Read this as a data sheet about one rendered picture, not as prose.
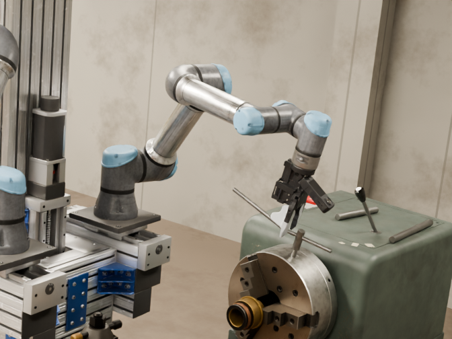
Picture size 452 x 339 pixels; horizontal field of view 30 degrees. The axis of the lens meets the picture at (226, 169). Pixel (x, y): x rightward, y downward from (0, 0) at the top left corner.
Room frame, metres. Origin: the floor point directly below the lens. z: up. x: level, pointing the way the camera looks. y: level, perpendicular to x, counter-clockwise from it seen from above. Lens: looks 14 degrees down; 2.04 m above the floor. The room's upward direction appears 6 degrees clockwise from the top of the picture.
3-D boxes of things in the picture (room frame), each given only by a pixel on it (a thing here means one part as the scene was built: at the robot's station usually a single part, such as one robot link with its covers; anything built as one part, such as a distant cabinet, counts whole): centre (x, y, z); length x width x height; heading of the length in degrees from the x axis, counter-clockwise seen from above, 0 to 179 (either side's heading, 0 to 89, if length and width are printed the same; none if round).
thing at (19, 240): (2.33, 0.63, 1.21); 0.15 x 0.15 x 0.10
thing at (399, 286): (2.64, -0.43, 1.06); 0.59 x 0.48 x 0.39; 140
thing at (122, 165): (2.75, 0.35, 1.33); 0.13 x 0.12 x 0.14; 130
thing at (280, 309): (2.20, -0.21, 1.08); 0.12 x 0.11 x 0.05; 50
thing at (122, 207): (2.75, 0.36, 1.21); 0.15 x 0.15 x 0.10
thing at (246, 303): (2.21, -0.10, 1.08); 0.09 x 0.09 x 0.09; 50
